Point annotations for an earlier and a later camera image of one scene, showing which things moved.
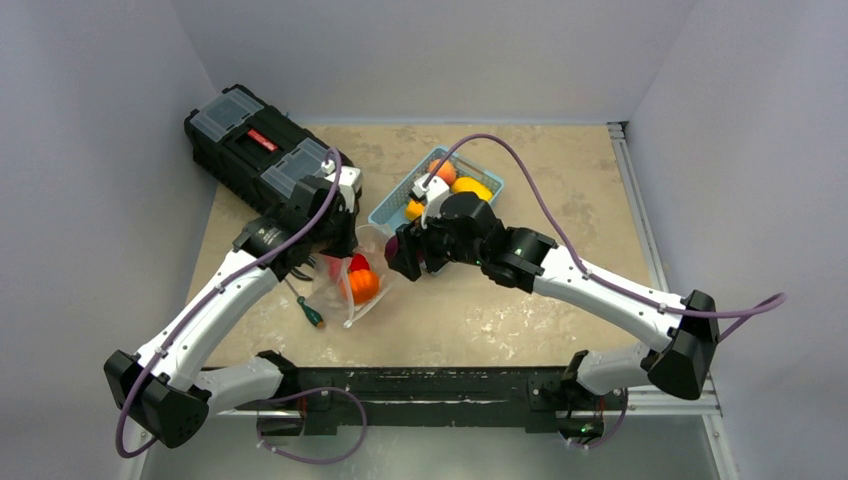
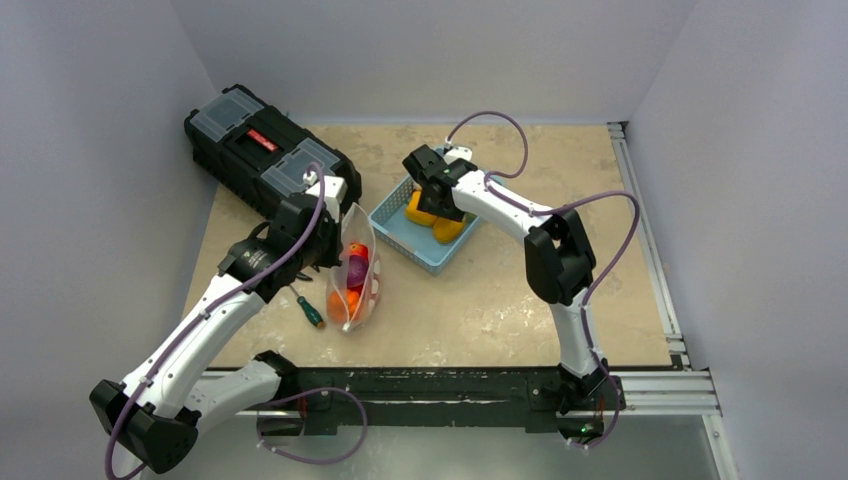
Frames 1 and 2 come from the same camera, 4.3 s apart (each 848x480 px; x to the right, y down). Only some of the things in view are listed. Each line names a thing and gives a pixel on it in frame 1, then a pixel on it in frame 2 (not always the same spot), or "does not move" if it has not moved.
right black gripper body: [411, 248] -> [436, 201]
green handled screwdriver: [314, 316] does not move
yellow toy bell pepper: [413, 210] does not move
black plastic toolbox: [250, 153] does not move
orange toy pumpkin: [364, 285] -> [342, 304]
